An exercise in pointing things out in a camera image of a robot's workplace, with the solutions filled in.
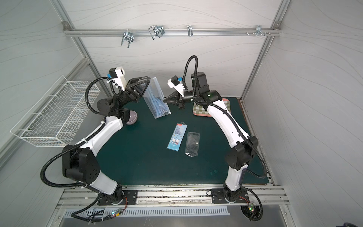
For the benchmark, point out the purple striped bowl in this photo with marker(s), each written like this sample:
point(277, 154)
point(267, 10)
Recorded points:
point(133, 118)

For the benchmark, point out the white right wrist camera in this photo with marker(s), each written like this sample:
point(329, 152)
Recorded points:
point(176, 83)

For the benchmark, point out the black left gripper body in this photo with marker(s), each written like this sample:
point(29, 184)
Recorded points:
point(129, 91)

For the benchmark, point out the clear ruler set pouch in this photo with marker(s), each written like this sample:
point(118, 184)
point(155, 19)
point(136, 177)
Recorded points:
point(154, 98)

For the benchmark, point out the blue printed ruler set card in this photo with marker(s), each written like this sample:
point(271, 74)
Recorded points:
point(177, 136)

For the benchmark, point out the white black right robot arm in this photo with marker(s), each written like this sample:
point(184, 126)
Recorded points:
point(242, 158)

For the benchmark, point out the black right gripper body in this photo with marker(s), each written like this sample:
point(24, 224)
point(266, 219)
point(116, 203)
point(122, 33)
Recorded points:
point(181, 100)

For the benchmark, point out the metal u-bolt clamp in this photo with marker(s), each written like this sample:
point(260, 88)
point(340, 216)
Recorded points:
point(156, 31)
point(190, 31)
point(128, 38)

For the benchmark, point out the green white checkered cloth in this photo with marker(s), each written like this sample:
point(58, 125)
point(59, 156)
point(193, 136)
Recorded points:
point(200, 111)

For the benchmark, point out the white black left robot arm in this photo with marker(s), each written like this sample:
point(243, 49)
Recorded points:
point(79, 161)

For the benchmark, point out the aluminium overhead rail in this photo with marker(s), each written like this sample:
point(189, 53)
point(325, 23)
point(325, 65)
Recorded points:
point(69, 31)

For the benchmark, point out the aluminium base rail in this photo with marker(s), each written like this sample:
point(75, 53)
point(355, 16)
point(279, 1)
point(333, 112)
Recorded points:
point(200, 195)

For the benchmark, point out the white wire basket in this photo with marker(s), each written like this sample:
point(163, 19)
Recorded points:
point(54, 120)

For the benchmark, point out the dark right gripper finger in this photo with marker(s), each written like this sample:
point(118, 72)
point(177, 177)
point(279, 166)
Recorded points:
point(172, 102)
point(172, 98)

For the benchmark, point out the metal bracket clamp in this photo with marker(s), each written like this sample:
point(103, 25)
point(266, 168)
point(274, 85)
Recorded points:
point(259, 31)

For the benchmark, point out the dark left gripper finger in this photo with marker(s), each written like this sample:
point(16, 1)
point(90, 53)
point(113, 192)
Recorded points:
point(141, 87)
point(134, 81)

